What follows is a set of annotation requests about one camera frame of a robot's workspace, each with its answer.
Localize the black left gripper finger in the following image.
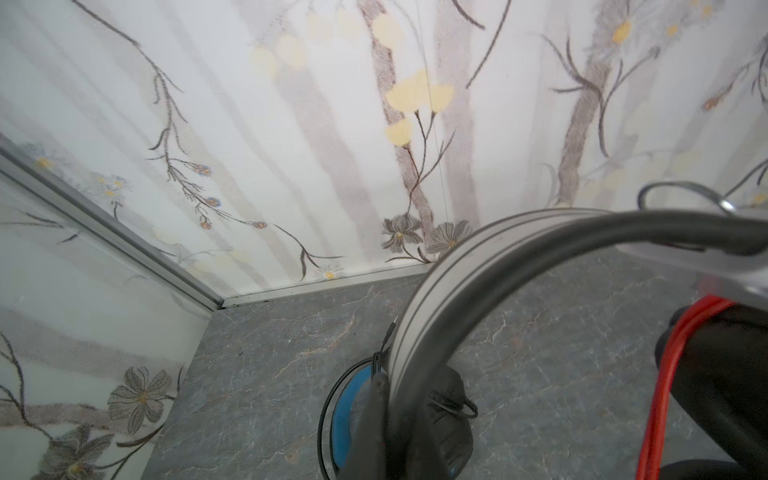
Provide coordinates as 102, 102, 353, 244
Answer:
338, 371, 389, 480

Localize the black over-ear headphones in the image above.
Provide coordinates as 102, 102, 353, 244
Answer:
317, 322, 478, 480

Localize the red headphone cable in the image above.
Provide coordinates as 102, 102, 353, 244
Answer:
634, 293, 736, 480

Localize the white over-ear headphones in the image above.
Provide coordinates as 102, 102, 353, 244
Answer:
388, 195, 767, 479

